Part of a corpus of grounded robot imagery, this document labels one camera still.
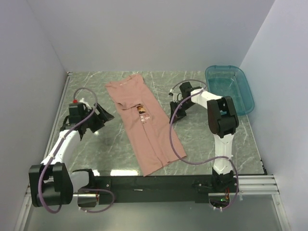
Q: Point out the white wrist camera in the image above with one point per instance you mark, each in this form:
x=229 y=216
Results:
x=176 y=97
x=82 y=100

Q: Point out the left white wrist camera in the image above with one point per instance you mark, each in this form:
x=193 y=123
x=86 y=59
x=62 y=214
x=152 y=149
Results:
x=82 y=100

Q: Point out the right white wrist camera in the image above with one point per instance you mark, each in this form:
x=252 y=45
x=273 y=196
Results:
x=176 y=97

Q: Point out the teal transparent plastic bin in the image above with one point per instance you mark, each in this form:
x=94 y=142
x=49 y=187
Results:
x=229 y=80

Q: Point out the aluminium frame rail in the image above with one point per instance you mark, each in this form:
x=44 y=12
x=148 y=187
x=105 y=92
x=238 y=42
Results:
x=257 y=185

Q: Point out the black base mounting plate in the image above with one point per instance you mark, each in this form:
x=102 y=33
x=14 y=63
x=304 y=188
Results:
x=127 y=196

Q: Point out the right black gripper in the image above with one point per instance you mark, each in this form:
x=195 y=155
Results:
x=178 y=116

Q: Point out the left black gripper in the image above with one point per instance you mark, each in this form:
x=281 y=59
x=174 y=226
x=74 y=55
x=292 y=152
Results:
x=103 y=117

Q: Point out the pink printed t shirt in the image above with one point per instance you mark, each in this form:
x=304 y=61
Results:
x=154 y=143

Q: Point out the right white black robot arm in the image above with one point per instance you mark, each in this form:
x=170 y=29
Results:
x=222 y=122

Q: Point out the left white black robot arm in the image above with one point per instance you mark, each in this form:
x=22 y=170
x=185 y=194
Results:
x=50 y=182

